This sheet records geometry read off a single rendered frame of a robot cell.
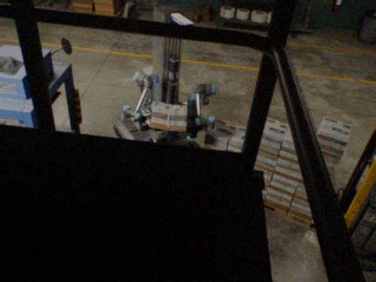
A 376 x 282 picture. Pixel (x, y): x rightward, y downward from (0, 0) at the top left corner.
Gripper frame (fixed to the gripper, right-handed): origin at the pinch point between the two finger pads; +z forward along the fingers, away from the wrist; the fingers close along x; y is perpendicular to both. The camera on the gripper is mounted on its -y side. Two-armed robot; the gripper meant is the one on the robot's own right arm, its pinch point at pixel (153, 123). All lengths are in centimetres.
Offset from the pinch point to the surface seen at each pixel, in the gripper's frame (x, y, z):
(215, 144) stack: 17, -20, 73
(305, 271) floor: -54, -125, 180
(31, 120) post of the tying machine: -99, 14, -88
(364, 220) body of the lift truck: -47, -62, 230
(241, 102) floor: 252, -2, 123
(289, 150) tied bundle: -19, -6, 150
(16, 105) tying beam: -95, 24, -103
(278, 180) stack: -2, -48, 149
